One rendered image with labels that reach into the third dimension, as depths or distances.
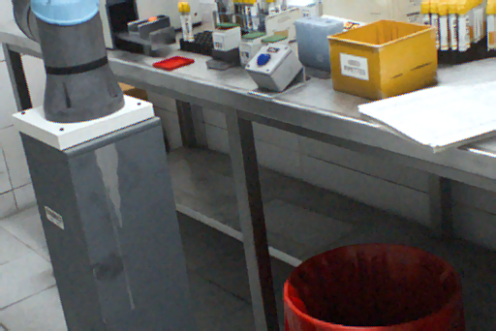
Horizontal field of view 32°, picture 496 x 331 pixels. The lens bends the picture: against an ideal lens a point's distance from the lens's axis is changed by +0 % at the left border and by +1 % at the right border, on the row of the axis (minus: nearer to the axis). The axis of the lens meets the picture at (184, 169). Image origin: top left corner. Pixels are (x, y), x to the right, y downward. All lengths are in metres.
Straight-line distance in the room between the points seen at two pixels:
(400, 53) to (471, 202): 0.86
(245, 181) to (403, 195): 0.76
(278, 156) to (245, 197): 1.01
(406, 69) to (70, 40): 0.58
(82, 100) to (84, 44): 0.10
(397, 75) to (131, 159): 0.49
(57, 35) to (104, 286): 0.47
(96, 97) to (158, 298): 0.42
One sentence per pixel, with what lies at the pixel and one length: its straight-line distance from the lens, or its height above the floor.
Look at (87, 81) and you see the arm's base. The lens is 1.54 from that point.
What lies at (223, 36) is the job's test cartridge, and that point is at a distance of 1.81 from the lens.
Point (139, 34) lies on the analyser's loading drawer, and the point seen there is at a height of 0.93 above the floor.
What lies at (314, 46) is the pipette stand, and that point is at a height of 0.93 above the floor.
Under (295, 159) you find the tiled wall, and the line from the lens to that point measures 2.74.
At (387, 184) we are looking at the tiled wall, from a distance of 2.47.
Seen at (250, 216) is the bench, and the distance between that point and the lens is 1.82.
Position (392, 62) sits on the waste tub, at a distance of 1.50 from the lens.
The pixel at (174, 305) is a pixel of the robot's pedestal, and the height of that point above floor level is 0.49.
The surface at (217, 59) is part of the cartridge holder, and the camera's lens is 1.84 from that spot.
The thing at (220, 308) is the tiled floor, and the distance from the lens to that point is 2.63.
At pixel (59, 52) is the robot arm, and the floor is 1.03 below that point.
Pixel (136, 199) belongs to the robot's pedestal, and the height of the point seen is 0.74.
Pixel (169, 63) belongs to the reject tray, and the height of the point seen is 0.88.
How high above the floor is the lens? 1.37
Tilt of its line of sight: 22 degrees down
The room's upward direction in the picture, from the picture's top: 10 degrees counter-clockwise
